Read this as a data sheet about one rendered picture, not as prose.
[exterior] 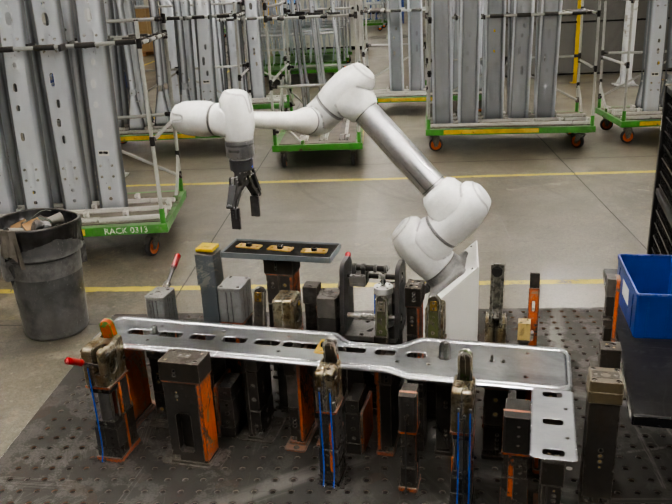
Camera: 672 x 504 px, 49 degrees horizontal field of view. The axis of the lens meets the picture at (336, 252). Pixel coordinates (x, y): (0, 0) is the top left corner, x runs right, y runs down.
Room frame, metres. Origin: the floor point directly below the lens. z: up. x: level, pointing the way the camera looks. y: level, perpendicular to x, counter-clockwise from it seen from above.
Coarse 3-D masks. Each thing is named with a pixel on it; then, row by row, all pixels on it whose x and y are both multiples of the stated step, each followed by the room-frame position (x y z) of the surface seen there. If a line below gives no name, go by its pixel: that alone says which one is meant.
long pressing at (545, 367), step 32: (128, 320) 2.12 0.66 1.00; (160, 320) 2.10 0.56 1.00; (160, 352) 1.91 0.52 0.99; (224, 352) 1.88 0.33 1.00; (256, 352) 1.87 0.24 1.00; (288, 352) 1.86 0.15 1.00; (352, 352) 1.84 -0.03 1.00; (416, 352) 1.83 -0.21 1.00; (480, 352) 1.81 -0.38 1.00; (512, 352) 1.80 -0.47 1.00; (544, 352) 1.79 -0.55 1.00; (480, 384) 1.65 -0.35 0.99; (512, 384) 1.64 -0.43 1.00; (544, 384) 1.62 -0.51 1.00
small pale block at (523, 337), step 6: (522, 318) 1.87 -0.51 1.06; (522, 324) 1.84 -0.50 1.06; (528, 324) 1.84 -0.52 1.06; (522, 330) 1.84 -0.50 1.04; (528, 330) 1.84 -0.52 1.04; (522, 336) 1.84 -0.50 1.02; (528, 336) 1.84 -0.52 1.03; (522, 342) 1.84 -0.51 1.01; (528, 342) 1.83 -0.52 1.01; (516, 390) 1.85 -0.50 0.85; (516, 396) 1.85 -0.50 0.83; (522, 396) 1.84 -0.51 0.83
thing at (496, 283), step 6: (492, 264) 1.91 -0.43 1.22; (498, 264) 1.91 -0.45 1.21; (504, 264) 1.91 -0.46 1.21; (492, 270) 1.88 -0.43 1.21; (498, 270) 1.87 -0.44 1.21; (492, 276) 1.90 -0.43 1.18; (498, 276) 1.87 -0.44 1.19; (492, 282) 1.90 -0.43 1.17; (498, 282) 1.90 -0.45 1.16; (492, 288) 1.90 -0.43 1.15; (498, 288) 1.90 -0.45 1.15; (492, 294) 1.89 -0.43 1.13; (498, 294) 1.90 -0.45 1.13; (492, 300) 1.89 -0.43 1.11; (498, 300) 1.90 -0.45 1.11; (492, 306) 1.90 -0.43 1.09; (498, 306) 1.89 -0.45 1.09
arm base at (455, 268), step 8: (456, 256) 2.58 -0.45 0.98; (464, 256) 2.62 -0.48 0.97; (448, 264) 2.54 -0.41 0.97; (456, 264) 2.55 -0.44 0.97; (464, 264) 2.56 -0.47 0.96; (440, 272) 2.53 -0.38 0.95; (448, 272) 2.53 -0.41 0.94; (456, 272) 2.51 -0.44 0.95; (464, 272) 2.50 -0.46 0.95; (432, 280) 2.54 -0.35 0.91; (440, 280) 2.53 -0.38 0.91; (448, 280) 2.51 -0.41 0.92; (432, 288) 2.56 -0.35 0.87; (440, 288) 2.52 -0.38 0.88
